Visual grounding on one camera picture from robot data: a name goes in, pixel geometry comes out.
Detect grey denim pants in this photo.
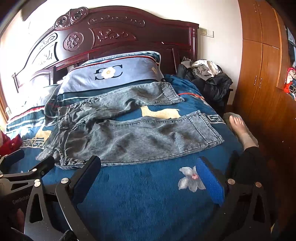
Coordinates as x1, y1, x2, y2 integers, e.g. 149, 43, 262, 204
37, 82, 224, 169

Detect red garment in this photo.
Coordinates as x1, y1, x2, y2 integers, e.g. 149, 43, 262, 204
0, 131, 22, 157

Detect blue deer pattern blanket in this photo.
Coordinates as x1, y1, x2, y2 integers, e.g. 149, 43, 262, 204
6, 75, 242, 240

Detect bare foot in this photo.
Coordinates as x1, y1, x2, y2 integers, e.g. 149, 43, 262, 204
229, 115, 258, 151

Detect grey slipper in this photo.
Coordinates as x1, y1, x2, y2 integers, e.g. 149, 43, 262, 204
223, 111, 260, 149

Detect brown wooden wardrobe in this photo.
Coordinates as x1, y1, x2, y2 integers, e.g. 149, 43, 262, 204
233, 1, 295, 228

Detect black jacket pile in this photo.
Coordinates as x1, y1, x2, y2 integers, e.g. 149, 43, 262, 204
176, 64, 233, 116

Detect carved dark wood headboard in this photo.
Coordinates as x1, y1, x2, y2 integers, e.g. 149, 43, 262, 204
12, 6, 199, 90

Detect white grey crumpled garment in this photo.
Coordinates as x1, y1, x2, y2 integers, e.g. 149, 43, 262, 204
181, 57, 223, 81

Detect white wall switch plate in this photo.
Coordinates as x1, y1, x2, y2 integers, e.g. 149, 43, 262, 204
199, 28, 214, 38

